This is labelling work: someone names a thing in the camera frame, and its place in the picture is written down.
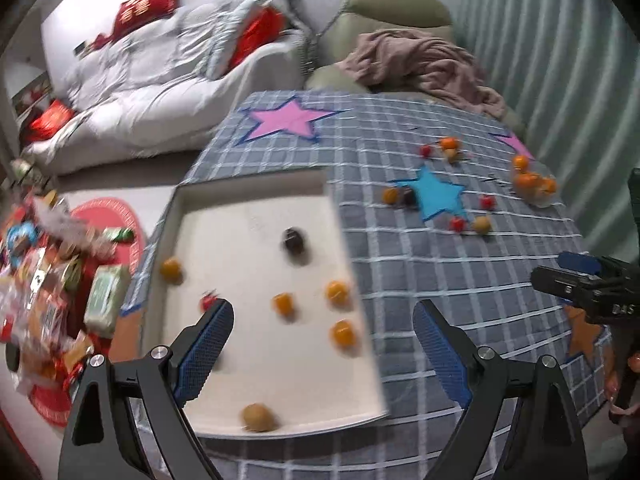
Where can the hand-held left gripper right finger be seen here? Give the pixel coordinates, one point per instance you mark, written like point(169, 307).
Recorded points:
point(442, 355)

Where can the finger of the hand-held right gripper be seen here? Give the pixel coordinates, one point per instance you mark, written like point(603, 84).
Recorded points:
point(560, 281)
point(575, 262)

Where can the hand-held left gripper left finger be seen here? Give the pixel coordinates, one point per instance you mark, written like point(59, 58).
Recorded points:
point(205, 350)

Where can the tan longan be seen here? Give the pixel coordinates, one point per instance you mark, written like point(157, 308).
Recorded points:
point(482, 224)
point(258, 417)
point(453, 155)

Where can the orange kumquat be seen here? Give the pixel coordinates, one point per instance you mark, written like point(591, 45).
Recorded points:
point(283, 303)
point(171, 268)
point(338, 291)
point(343, 332)
point(390, 195)

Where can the white tray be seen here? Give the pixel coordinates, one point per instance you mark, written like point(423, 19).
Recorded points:
point(250, 270)

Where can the dark purple grape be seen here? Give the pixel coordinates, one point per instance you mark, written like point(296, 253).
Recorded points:
point(409, 197)
point(293, 241)

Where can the person's right hand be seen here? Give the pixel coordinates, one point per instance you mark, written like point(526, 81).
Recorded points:
point(611, 389)

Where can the small mandarin orange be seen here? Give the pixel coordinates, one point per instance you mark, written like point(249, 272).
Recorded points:
point(527, 181)
point(548, 186)
point(520, 162)
point(448, 142)

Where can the grey checked star cloth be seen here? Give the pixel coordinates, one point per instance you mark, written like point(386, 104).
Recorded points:
point(450, 270)

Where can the green wrapped packet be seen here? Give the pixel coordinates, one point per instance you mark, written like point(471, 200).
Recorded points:
point(105, 300)

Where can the green can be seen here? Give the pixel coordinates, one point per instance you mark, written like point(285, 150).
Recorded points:
point(120, 234)

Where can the round red rug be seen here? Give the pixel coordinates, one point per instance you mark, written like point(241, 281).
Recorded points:
point(115, 215)

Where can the pile of snack packets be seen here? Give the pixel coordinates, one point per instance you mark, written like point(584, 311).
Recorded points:
point(45, 285)

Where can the green curtain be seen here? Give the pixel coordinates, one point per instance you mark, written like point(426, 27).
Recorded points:
point(550, 60)

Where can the white sofa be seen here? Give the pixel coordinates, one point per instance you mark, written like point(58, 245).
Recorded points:
point(150, 125)

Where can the pink blanket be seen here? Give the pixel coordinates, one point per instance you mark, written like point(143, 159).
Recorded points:
point(420, 62)

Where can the red packet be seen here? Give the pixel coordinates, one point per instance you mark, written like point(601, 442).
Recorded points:
point(50, 120)

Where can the white quilt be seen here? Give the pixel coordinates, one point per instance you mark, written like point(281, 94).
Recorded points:
point(165, 55)

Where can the green armchair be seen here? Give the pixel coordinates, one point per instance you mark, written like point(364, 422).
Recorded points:
point(400, 10)

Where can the long red cushion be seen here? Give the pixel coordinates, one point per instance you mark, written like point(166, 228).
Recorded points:
point(145, 7)

